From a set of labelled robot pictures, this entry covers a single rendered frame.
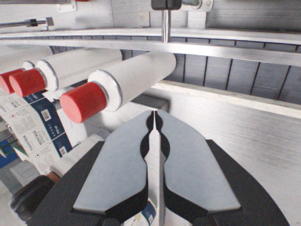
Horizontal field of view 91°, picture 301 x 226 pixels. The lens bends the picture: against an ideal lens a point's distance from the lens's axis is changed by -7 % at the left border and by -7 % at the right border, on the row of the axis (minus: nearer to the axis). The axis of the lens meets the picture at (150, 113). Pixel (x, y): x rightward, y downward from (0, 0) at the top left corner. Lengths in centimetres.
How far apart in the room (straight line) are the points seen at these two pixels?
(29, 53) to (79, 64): 28
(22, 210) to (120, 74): 36
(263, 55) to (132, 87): 14
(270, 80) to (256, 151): 18
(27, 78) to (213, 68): 28
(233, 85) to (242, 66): 3
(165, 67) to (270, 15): 18
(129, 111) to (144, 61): 22
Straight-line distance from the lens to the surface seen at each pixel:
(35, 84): 27
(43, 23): 53
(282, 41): 28
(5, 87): 33
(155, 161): 48
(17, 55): 55
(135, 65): 21
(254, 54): 20
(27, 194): 46
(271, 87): 29
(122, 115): 45
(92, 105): 16
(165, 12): 22
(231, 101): 27
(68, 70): 28
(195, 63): 29
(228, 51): 20
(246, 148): 42
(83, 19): 52
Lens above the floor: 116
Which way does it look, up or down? 47 degrees down
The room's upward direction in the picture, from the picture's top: 132 degrees counter-clockwise
